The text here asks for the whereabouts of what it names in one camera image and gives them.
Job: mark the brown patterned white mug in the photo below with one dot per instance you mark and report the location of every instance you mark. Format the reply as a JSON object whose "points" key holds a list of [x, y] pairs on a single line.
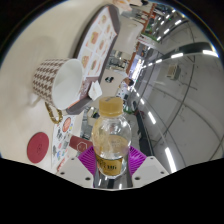
{"points": [[46, 80]]}

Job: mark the beige dining chair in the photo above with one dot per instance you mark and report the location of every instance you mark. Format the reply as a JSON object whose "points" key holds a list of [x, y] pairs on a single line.
{"points": [[115, 86], [128, 33]]}

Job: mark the crumpled white napkin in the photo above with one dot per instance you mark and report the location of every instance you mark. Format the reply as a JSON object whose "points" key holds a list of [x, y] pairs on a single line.
{"points": [[94, 90]]}

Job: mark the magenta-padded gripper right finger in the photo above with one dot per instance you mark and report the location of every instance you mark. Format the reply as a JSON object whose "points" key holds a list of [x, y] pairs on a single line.
{"points": [[150, 171]]}

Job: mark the ceiling air conditioner unit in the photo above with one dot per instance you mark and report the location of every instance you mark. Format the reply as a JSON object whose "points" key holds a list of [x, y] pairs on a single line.
{"points": [[172, 71]]}

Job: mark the flat round red coaster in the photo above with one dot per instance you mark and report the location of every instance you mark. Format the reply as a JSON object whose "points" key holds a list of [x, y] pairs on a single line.
{"points": [[37, 147]]}

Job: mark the colourful sticker sheet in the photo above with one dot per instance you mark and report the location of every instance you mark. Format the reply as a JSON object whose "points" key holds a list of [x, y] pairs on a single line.
{"points": [[61, 140]]}

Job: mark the ceiling lights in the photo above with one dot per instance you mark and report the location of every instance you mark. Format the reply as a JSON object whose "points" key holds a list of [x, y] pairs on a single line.
{"points": [[170, 160]]}

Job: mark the paper food wrapper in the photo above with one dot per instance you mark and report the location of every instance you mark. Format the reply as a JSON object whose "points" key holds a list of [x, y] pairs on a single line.
{"points": [[121, 2]]}

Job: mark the clear bottle with tan cap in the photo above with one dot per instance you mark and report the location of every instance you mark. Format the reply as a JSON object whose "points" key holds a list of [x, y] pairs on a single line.
{"points": [[111, 146]]}

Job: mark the printed paper tray liner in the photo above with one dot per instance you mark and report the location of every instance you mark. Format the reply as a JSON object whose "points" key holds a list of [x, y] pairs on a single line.
{"points": [[96, 43]]}

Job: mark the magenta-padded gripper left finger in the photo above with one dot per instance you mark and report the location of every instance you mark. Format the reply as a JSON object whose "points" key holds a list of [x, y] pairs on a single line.
{"points": [[75, 171]]}

